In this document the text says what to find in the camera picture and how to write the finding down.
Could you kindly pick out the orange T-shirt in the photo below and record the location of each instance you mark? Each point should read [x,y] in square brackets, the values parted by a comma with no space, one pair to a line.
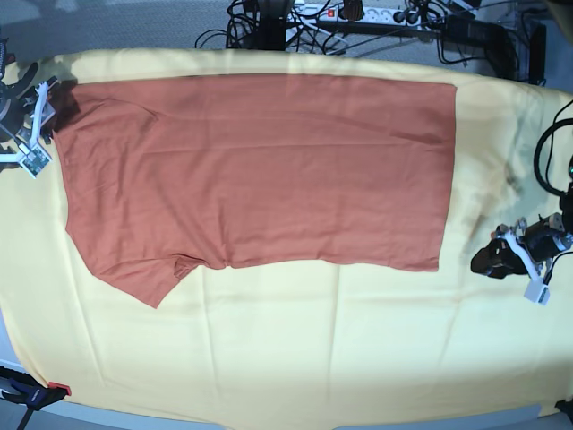
[165,176]

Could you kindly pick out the black clamp right corner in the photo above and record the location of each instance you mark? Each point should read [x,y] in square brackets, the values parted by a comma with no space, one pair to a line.
[565,407]

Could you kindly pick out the white power strip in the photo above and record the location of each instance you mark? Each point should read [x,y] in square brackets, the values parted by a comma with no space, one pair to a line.
[333,14]

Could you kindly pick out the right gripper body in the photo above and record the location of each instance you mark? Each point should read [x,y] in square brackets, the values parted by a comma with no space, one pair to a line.
[23,127]

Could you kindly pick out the black box on floor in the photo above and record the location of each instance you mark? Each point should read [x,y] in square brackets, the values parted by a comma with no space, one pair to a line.
[491,39]

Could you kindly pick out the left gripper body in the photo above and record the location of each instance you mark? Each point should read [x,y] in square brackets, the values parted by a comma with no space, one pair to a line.
[539,246]

